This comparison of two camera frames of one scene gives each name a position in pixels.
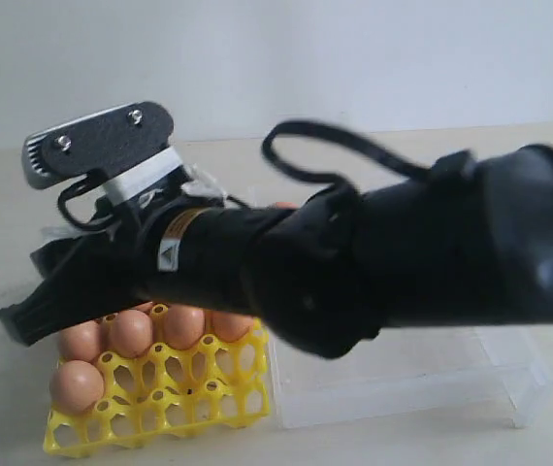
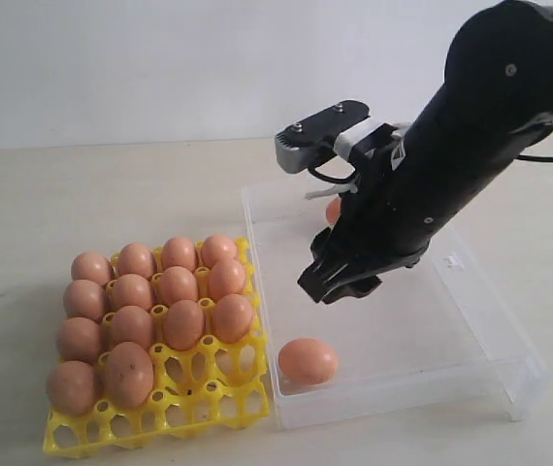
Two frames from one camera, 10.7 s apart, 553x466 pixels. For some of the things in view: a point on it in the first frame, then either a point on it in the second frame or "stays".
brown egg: x=81 y=342 stays
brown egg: x=183 y=326 stays
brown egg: x=231 y=328 stays
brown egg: x=286 y=205 to x=129 y=375
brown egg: x=131 y=333 stays
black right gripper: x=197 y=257 to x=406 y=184
